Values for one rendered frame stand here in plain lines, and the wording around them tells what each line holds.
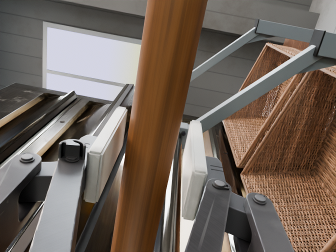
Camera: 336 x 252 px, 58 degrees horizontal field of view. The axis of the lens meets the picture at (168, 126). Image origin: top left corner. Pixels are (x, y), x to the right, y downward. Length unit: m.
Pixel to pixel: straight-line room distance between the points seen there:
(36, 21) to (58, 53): 0.37
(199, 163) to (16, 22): 3.55
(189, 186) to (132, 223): 0.06
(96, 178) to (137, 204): 0.04
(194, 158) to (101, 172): 0.05
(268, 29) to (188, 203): 0.93
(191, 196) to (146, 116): 0.05
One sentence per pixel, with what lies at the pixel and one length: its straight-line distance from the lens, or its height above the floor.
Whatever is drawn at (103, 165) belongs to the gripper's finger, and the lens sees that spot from 0.16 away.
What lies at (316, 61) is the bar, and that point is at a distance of 0.61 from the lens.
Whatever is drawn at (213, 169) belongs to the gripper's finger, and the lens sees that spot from 0.17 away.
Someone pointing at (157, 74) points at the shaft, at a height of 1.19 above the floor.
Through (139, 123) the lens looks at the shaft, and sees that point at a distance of 0.17.
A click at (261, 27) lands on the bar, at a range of 1.05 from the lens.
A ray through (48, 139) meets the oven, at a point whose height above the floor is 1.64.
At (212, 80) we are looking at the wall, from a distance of 3.33.
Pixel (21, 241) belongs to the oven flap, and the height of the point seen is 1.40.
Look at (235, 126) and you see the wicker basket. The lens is 1.69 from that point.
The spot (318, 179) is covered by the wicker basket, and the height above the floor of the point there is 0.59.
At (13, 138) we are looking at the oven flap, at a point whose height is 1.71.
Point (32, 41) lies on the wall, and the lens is 3.62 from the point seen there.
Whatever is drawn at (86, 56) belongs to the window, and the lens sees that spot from 3.41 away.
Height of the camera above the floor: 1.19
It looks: 1 degrees down
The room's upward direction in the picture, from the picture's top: 79 degrees counter-clockwise
